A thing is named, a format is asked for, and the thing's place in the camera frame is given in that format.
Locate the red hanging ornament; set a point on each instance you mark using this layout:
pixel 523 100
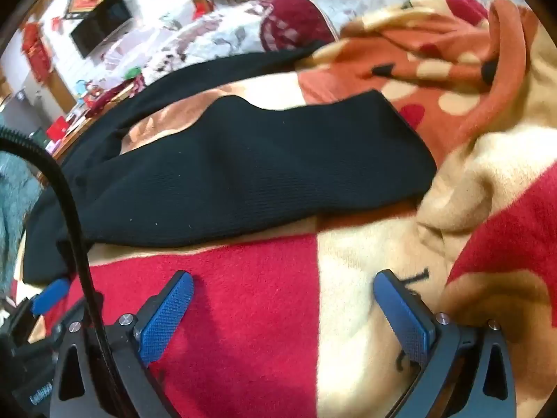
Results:
pixel 37 50

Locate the black pants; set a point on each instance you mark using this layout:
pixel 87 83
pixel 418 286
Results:
pixel 239 174

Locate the teal fuzzy cloth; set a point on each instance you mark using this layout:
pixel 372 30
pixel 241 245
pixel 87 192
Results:
pixel 13 209

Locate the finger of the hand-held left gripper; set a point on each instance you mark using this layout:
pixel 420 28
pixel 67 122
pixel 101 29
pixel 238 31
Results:
pixel 52 292

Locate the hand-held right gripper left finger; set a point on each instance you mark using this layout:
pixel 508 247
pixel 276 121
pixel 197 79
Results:
pixel 167 318

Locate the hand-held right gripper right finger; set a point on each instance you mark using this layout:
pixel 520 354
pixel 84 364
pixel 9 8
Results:
pixel 404 318

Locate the flat screen television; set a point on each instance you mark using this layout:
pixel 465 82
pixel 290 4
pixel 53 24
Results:
pixel 102 24

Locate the floral red white pillow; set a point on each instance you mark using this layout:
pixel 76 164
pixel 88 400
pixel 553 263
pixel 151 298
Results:
pixel 217 30

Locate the printed fleece blanket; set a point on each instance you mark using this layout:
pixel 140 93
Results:
pixel 261 313

